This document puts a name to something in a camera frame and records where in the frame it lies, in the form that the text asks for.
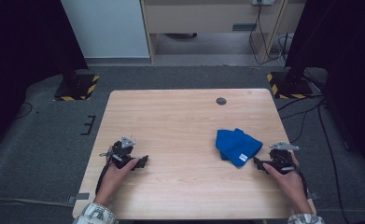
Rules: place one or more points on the person's left hand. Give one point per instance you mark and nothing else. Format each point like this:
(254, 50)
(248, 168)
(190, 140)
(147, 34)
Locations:
(113, 180)

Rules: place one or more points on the grey round table grommet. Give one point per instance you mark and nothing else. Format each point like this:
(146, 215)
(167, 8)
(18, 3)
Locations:
(221, 101)

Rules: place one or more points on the person's right hand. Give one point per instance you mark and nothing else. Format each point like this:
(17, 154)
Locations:
(290, 183)

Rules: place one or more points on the dark curtain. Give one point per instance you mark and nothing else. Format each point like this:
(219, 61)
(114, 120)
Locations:
(348, 46)
(21, 46)

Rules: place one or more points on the light wooden desk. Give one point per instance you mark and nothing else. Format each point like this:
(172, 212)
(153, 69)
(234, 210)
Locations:
(202, 17)

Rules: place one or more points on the white power strip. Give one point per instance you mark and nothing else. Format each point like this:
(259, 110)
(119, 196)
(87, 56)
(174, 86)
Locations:
(263, 2)

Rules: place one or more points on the grey tape piece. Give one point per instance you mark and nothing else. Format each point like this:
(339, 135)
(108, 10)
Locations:
(79, 197)
(313, 195)

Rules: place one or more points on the blue cloth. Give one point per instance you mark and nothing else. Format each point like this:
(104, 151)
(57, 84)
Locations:
(237, 146)

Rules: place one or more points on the black yellow striped stand base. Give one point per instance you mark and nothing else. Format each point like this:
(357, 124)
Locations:
(77, 88)
(290, 87)

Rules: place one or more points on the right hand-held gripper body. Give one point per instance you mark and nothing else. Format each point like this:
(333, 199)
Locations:
(281, 160)

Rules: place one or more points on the white panel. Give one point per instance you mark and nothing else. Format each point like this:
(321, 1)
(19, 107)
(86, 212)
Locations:
(105, 28)

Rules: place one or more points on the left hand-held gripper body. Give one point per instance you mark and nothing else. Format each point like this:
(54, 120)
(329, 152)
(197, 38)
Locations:
(122, 154)

